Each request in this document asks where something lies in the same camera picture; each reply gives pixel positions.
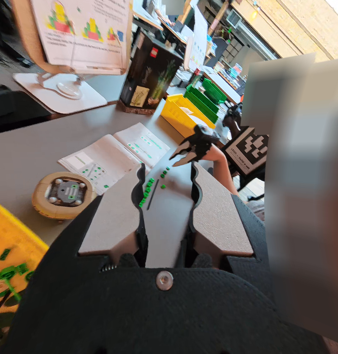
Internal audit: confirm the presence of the green parts bin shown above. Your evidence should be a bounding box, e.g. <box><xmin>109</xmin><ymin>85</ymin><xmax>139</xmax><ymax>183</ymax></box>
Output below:
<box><xmin>202</xmin><ymin>78</ymin><xmax>228</xmax><ymax>104</ymax></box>
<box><xmin>184</xmin><ymin>84</ymin><xmax>219</xmax><ymax>125</ymax></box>

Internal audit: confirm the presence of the black bulky object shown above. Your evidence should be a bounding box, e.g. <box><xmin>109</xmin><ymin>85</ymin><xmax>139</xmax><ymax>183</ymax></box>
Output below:
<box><xmin>0</xmin><ymin>84</ymin><xmax>52</xmax><ymax>134</ymax></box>

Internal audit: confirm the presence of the open instruction booklet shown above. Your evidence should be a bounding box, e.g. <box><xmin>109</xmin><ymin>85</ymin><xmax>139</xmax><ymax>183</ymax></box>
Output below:
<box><xmin>57</xmin><ymin>122</ymin><xmax>171</xmax><ymax>195</ymax></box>

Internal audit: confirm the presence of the instruction sheet on stand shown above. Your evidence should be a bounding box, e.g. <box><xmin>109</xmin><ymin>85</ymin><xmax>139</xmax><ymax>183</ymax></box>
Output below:
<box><xmin>10</xmin><ymin>0</ymin><xmax>133</xmax><ymax>114</ymax></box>

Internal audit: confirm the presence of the row of small green studs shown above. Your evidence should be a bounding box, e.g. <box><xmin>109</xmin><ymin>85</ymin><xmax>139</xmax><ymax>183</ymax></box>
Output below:
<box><xmin>139</xmin><ymin>178</ymin><xmax>155</xmax><ymax>208</ymax></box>

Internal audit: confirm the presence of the white table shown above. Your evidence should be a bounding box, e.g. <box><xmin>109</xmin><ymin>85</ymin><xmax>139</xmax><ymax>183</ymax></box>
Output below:
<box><xmin>202</xmin><ymin>65</ymin><xmax>241</xmax><ymax>105</ymax></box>

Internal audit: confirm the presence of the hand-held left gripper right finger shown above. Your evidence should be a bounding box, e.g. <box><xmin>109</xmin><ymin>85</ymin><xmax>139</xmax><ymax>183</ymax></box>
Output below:
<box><xmin>185</xmin><ymin>161</ymin><xmax>254</xmax><ymax>266</ymax></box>

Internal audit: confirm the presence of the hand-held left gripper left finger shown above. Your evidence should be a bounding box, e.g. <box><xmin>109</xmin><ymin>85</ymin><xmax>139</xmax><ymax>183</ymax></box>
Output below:
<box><xmin>77</xmin><ymin>163</ymin><xmax>148</xmax><ymax>266</ymax></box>

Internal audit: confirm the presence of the thin black rod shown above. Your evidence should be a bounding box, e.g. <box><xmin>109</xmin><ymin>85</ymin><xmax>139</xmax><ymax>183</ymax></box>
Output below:
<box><xmin>147</xmin><ymin>179</ymin><xmax>160</xmax><ymax>211</ymax></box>

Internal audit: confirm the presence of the black plant print box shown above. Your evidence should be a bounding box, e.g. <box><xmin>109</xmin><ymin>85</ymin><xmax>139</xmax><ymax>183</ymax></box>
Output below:
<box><xmin>118</xmin><ymin>29</ymin><xmax>184</xmax><ymax>114</ymax></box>

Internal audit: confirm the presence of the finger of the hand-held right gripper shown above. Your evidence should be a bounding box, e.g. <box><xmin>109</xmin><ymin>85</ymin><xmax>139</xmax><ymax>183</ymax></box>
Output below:
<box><xmin>169</xmin><ymin>132</ymin><xmax>203</xmax><ymax>160</ymax></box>
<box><xmin>172</xmin><ymin>145</ymin><xmax>212</xmax><ymax>167</ymax></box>

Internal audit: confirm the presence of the pile of green bricks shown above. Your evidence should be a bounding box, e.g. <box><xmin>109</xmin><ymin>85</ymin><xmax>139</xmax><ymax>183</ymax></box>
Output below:
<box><xmin>0</xmin><ymin>247</ymin><xmax>34</xmax><ymax>303</ymax></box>

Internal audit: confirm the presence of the round tan brick pot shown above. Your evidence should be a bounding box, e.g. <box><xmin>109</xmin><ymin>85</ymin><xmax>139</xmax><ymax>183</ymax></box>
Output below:
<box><xmin>31</xmin><ymin>171</ymin><xmax>97</xmax><ymax>222</ymax></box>

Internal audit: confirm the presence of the grey desk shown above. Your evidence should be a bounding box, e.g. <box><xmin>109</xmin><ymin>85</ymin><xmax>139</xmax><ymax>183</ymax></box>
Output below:
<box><xmin>0</xmin><ymin>59</ymin><xmax>242</xmax><ymax>269</ymax></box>

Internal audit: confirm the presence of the stack of books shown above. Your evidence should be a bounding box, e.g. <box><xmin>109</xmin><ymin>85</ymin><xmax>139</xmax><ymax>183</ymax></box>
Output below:
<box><xmin>219</xmin><ymin>62</ymin><xmax>247</xmax><ymax>89</ymax></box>

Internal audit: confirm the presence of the printed instruction sheet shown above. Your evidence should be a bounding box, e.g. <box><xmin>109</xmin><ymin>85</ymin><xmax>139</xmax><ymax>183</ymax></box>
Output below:
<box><xmin>31</xmin><ymin>0</ymin><xmax>131</xmax><ymax>71</ymax></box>

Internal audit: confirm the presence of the white display board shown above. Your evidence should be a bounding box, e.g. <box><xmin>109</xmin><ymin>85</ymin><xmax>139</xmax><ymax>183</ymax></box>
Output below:
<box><xmin>184</xmin><ymin>6</ymin><xmax>209</xmax><ymax>72</ymax></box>

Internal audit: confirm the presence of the person's right forearm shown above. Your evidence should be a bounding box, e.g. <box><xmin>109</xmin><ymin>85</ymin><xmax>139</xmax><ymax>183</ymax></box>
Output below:
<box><xmin>206</xmin><ymin>145</ymin><xmax>240</xmax><ymax>197</ymax></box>

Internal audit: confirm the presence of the yellow parts bin with paper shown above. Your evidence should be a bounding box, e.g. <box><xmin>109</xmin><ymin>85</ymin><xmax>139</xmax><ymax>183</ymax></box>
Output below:
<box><xmin>160</xmin><ymin>93</ymin><xmax>216</xmax><ymax>139</ymax></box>

